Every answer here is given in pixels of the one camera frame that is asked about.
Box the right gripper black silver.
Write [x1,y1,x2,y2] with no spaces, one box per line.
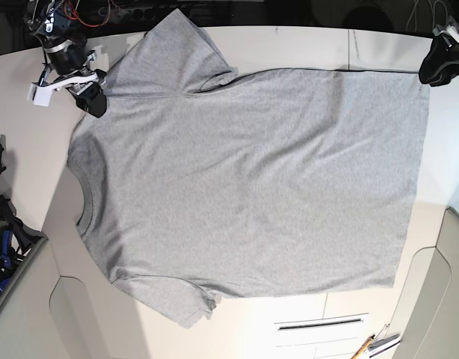
[37,37,107,118]

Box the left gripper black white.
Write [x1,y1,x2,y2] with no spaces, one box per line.
[419,16,459,87]

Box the grey T-shirt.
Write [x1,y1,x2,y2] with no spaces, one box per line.
[68,10,430,328]

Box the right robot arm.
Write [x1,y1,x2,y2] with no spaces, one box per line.
[25,1,107,118]

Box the black blue chair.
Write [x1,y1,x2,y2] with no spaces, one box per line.
[0,195,44,295]

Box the white grey stapler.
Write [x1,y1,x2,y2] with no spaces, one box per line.
[368,334,401,356]

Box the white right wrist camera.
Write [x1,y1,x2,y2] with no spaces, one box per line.
[27,82,54,107]

